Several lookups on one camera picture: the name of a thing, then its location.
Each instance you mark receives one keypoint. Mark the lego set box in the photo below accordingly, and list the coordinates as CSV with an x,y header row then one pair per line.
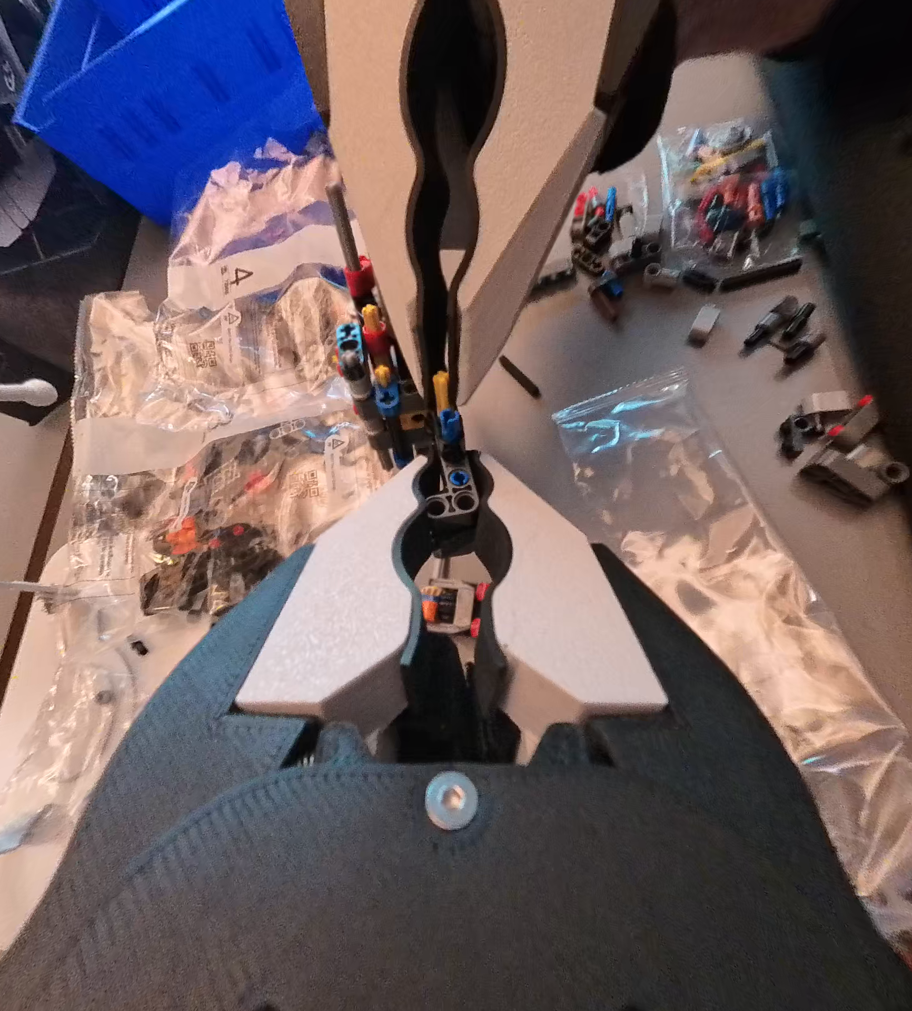
x,y
6,158

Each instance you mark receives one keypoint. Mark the blue plastic bin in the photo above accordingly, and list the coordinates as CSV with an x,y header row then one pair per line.
x,y
172,103

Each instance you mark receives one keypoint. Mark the light grey small lego brick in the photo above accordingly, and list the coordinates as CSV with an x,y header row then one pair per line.
x,y
705,325

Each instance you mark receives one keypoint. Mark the white-banded clear lego bag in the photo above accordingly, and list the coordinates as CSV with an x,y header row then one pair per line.
x,y
124,395
266,261

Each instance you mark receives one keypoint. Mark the small red black lego subassembly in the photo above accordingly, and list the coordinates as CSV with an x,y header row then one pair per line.
x,y
448,606

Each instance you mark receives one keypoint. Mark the large dark grey lego liftarm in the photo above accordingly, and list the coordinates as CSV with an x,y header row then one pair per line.
x,y
851,472

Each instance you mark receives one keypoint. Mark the long black lego axle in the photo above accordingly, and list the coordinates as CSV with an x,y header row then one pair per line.
x,y
764,274

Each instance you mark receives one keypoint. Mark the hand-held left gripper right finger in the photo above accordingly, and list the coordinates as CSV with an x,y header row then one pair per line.
x,y
582,624

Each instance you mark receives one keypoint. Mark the person's right forearm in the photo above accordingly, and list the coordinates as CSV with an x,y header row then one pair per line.
x,y
898,31

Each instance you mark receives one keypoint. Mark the short black lego axle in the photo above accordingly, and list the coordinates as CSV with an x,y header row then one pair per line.
x,y
519,375

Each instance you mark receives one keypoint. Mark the black lego pin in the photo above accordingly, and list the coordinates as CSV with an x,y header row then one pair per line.
x,y
800,317
803,347
768,322

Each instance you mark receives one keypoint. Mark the pile of loose lego pieces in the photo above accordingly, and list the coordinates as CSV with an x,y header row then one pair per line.
x,y
606,237

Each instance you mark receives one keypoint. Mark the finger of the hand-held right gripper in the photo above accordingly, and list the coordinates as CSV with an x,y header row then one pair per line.
x,y
551,118
369,118

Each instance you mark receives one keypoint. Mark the person's right hand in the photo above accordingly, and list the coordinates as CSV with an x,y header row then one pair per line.
x,y
740,24

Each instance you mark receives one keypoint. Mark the light grey connector red pin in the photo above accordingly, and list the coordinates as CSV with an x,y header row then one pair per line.
x,y
835,411

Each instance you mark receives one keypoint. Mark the black lego connector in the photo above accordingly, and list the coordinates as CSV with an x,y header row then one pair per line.
x,y
797,433

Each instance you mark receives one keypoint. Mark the empty clear zip bag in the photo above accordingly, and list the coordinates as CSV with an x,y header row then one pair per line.
x,y
701,513

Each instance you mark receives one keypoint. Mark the small bag red blue pins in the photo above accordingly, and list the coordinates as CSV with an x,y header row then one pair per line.
x,y
732,197

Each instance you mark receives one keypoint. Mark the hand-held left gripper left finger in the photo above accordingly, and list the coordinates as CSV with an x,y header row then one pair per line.
x,y
322,624

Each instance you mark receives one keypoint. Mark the multicoloured lego assembly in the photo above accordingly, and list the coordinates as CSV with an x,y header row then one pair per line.
x,y
452,490

